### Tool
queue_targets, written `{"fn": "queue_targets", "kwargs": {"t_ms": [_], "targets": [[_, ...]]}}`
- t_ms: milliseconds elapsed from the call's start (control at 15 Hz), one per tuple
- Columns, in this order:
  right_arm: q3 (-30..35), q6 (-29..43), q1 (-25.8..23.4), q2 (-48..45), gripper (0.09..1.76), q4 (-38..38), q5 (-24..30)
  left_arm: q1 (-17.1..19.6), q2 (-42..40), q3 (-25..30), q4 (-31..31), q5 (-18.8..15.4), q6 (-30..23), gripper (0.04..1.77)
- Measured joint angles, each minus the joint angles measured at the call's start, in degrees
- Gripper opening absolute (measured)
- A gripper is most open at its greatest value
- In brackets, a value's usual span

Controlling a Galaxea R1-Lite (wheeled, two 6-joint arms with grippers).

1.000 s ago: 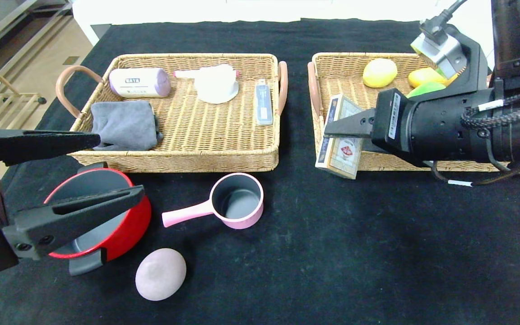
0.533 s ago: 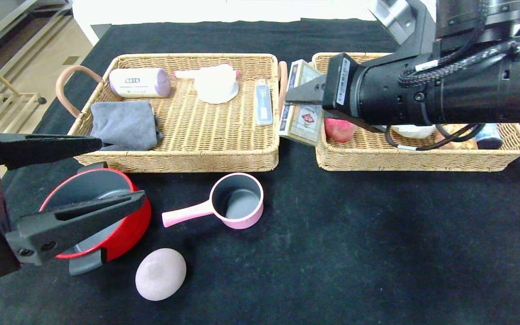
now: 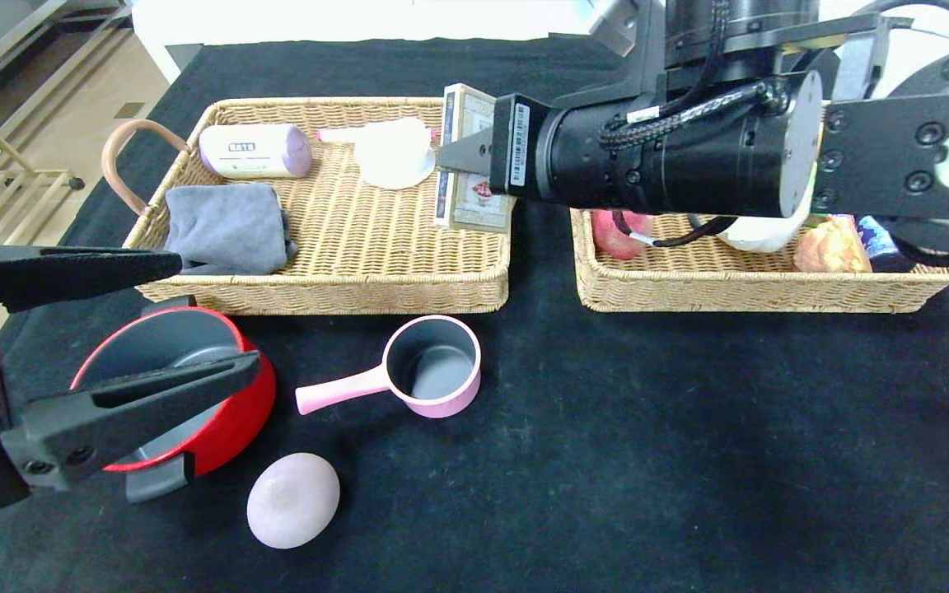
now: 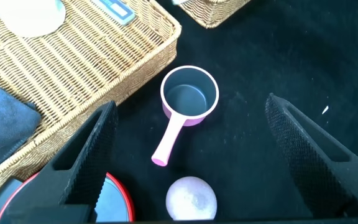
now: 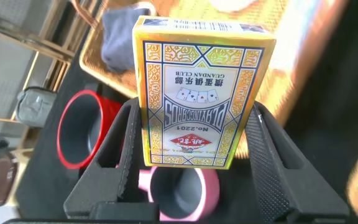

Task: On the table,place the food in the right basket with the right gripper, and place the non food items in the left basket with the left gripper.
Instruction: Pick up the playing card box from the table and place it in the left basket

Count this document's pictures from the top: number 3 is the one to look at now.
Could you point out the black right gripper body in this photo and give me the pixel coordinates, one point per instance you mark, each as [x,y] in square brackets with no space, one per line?
[516,146]

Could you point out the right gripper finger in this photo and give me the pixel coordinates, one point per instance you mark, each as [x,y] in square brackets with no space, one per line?
[474,155]

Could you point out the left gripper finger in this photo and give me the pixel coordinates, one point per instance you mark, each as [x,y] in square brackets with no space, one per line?
[71,276]
[112,436]

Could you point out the playing card box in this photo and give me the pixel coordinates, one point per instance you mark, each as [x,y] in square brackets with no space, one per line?
[474,206]

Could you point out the toy napa cabbage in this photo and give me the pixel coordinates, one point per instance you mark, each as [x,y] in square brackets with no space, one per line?
[763,235]

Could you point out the toy burger bun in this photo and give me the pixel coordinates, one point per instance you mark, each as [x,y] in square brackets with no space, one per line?
[829,251]

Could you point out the white cup with brush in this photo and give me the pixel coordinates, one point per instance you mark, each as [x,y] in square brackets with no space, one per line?
[395,163]

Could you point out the wooden slatted rack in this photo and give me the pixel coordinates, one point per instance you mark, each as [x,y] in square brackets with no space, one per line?
[30,173]

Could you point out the red peach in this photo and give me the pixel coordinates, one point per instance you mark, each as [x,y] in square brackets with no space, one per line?
[619,243]

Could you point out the grey folded towel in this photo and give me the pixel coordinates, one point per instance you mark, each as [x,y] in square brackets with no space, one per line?
[231,226]

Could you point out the pale purple egg-shaped taro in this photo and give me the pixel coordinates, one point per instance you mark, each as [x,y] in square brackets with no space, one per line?
[293,500]

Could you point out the white table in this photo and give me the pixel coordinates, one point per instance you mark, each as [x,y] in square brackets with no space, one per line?
[318,21]

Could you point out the white purple cylindrical bottle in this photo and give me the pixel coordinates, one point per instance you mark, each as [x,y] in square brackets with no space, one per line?
[254,151]

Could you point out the black tablecloth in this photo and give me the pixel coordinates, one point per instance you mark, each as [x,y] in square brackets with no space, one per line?
[540,395]

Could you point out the pink saucepan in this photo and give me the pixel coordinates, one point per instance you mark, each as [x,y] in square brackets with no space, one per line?
[441,405]

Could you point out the dark blue jar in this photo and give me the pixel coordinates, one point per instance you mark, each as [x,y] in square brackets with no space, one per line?
[878,239]

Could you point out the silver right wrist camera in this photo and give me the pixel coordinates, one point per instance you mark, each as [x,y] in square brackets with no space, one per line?
[614,25]

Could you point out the grey metal shelf frame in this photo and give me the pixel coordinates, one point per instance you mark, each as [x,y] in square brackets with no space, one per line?
[13,49]

